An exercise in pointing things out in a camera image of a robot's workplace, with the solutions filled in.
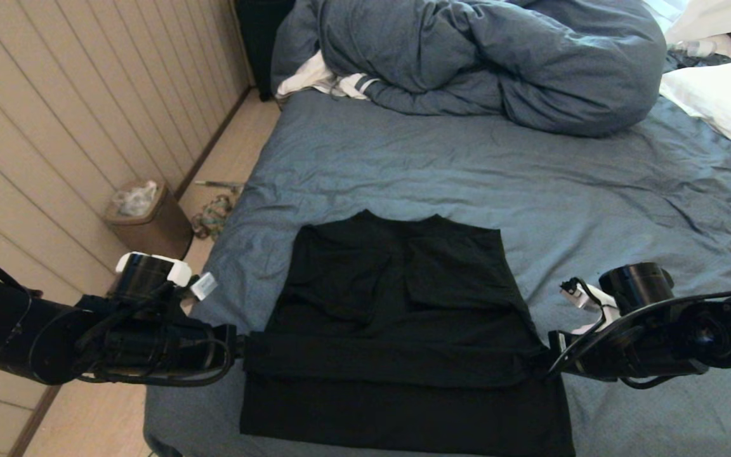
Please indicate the left wrist motor cylinder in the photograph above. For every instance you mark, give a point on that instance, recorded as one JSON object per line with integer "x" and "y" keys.
{"x": 146, "y": 276}

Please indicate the right wrist motor cylinder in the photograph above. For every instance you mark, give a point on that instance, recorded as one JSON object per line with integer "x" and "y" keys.
{"x": 635, "y": 285}

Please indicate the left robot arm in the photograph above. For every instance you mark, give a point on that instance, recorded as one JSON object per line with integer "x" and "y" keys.
{"x": 10, "y": 330}

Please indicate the wrist motor cylinder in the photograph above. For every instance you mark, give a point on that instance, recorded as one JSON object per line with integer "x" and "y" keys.
{"x": 635, "y": 285}
{"x": 146, "y": 276}

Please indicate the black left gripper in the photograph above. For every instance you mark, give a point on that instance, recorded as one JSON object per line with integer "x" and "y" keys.
{"x": 169, "y": 349}

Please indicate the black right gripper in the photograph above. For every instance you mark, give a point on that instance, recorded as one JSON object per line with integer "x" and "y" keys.
{"x": 619, "y": 355}

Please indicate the dark grey crumpled cloth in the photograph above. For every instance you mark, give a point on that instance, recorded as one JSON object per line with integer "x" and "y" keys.
{"x": 689, "y": 61}

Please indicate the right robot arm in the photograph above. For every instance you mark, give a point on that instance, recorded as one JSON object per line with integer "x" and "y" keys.
{"x": 727, "y": 330}

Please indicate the black t-shirt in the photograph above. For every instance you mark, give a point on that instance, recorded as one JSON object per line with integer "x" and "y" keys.
{"x": 403, "y": 343}

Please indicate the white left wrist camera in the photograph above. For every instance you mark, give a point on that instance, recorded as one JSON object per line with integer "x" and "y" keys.
{"x": 204, "y": 286}

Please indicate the thin grey stick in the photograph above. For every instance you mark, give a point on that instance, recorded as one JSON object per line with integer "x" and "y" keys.
{"x": 213, "y": 184}

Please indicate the blue bed sheet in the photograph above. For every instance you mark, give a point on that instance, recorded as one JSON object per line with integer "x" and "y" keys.
{"x": 530, "y": 190}

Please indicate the white blanket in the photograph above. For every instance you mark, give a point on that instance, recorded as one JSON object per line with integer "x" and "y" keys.
{"x": 721, "y": 16}

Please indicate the blue crumpled duvet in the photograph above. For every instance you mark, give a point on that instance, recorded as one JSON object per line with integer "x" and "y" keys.
{"x": 499, "y": 57}

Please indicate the clear plastic bin liner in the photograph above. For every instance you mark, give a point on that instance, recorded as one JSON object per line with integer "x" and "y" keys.
{"x": 134, "y": 198}

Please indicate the white striped cloth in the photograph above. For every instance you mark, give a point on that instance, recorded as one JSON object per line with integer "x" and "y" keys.
{"x": 305, "y": 76}

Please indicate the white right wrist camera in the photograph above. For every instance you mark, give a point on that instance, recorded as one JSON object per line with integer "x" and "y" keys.
{"x": 587, "y": 301}

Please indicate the brown trash bin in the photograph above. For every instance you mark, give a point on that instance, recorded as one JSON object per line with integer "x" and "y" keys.
{"x": 156, "y": 231}

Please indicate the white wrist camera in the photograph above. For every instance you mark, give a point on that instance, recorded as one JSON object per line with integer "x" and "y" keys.
{"x": 204, "y": 286}
{"x": 587, "y": 301}

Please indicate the white pillow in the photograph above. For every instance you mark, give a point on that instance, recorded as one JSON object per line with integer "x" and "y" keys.
{"x": 727, "y": 101}

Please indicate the black nightstand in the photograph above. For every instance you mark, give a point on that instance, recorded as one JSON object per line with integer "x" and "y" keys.
{"x": 254, "y": 38}

